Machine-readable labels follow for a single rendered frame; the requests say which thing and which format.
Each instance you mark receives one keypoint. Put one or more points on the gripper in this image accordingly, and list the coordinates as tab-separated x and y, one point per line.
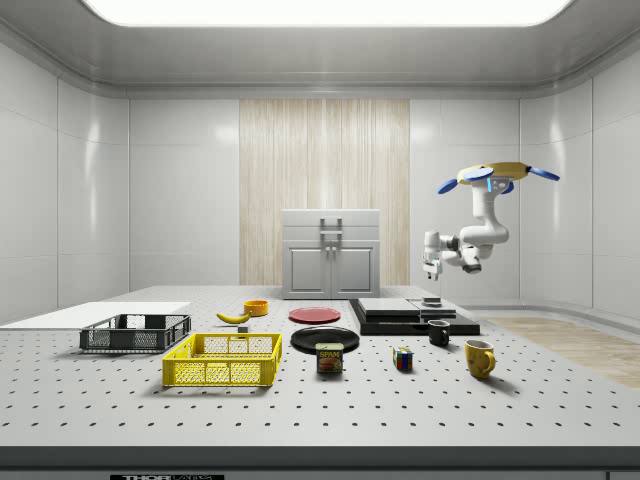
433	266

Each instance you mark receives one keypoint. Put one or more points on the yellow bowl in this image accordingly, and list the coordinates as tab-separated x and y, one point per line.
255	310

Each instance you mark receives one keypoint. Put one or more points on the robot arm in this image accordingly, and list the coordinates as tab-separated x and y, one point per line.
485	232

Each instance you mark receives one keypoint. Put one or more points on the black mug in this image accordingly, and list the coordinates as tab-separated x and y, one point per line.
438	335

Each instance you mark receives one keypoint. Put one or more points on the black stove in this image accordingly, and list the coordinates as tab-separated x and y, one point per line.
390	325

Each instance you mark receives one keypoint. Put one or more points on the puzzle cube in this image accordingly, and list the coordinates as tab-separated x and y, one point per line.
403	359

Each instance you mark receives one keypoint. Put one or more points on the white cabinet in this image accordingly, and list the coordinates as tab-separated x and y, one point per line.
330	255

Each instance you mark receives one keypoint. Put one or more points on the yellow mug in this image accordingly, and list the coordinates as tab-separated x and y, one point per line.
477	360

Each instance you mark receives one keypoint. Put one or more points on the drone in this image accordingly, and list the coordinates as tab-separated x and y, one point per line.
492	172

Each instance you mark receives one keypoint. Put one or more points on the red plate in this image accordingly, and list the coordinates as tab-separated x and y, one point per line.
315	315

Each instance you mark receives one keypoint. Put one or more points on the flat-sided can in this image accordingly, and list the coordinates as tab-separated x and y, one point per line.
329	360

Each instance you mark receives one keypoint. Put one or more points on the black plate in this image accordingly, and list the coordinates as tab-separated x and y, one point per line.
305	339

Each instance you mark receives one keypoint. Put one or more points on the banana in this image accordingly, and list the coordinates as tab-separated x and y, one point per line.
234	318

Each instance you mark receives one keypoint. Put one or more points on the yellow basket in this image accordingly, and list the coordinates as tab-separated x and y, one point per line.
215	372

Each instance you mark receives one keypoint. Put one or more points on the dark grey basket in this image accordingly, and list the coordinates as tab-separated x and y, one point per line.
125	340

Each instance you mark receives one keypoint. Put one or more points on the white board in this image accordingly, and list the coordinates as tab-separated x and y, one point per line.
100	314

